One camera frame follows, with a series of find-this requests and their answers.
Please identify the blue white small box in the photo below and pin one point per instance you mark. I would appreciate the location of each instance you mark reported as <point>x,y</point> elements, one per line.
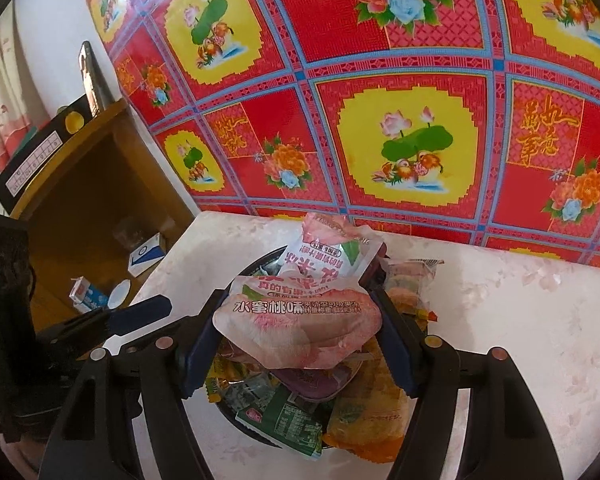
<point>147,255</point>

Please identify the orange cracker packet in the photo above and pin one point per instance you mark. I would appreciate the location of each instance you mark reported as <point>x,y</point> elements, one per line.
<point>365,425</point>

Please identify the red floral printed cloth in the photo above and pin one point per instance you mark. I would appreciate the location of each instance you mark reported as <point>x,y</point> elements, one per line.
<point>405,35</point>

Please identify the blue white carton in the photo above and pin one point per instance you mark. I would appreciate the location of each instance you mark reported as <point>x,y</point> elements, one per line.
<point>87,294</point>

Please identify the large green snack packet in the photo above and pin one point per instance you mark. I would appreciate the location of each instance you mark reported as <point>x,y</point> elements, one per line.
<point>285,420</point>

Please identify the translucent orange snack packet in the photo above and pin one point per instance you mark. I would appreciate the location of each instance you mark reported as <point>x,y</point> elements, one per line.
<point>410,285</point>

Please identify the blue patterned plate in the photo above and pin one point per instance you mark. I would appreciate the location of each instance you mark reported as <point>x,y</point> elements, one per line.
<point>230,417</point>

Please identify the purple jelly cup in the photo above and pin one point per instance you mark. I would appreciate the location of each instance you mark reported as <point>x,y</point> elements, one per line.
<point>310,382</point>

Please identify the black box with white label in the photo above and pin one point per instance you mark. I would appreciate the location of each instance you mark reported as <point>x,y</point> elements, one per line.
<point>35,155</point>

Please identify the pink white spouted pouch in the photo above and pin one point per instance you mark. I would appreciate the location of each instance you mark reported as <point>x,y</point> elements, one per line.
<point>325,255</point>

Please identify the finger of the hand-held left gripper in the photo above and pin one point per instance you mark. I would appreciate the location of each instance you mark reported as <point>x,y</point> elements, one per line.
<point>135,315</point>

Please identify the framed picture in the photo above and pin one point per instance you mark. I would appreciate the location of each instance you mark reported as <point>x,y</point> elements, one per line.
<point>87,75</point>

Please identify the pink peach jelly pouch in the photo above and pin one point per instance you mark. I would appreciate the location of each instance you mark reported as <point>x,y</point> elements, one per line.
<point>300,330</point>

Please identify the yellow candy packet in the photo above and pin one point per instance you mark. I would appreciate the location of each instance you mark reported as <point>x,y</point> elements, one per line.
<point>219,375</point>

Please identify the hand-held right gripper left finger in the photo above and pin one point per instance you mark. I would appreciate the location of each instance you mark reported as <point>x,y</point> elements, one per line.
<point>200,355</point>

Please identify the wooden cabinet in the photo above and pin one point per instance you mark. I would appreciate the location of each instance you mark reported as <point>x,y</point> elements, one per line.
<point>80,195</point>

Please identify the white bowl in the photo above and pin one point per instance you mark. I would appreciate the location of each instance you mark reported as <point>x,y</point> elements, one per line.
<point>120,294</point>

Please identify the pink floral curtain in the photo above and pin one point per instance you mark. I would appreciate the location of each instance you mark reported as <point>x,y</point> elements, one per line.
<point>5,125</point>

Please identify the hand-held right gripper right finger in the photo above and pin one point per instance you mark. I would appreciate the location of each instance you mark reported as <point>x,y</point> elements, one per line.
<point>397,350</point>

